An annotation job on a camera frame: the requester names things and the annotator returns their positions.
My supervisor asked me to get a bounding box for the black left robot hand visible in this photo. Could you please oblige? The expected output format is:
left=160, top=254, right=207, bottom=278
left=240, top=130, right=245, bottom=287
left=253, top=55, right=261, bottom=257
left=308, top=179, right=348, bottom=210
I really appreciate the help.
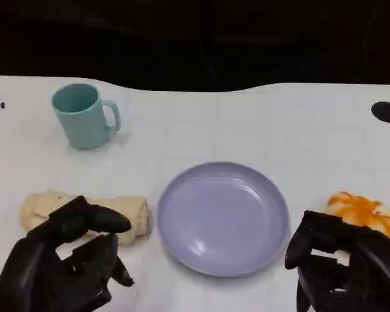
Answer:
left=0, top=195, right=135, bottom=312

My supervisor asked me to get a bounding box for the lilac plate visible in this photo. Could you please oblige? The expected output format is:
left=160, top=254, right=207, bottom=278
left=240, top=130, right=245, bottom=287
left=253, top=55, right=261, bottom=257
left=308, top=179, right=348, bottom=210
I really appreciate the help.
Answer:
left=156, top=161, right=291, bottom=278

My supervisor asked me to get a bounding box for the pale green mug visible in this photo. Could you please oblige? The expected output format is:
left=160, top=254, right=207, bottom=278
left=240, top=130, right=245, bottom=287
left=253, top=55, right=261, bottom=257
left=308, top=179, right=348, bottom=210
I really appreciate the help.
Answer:
left=51, top=83, right=122, bottom=150

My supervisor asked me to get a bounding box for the orange and white bread roll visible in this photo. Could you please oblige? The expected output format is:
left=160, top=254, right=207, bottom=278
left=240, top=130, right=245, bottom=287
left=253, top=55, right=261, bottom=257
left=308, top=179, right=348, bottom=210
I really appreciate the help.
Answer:
left=326, top=191, right=390, bottom=242

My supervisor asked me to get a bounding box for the beige towel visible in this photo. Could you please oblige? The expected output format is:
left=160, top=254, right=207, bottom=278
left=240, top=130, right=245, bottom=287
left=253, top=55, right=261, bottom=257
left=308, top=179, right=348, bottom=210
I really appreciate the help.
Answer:
left=19, top=189, right=154, bottom=247

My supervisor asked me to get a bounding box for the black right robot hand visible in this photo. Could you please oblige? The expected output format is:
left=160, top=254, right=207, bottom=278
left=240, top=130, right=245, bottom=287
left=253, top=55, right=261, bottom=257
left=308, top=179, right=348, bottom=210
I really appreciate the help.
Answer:
left=284, top=210, right=390, bottom=312

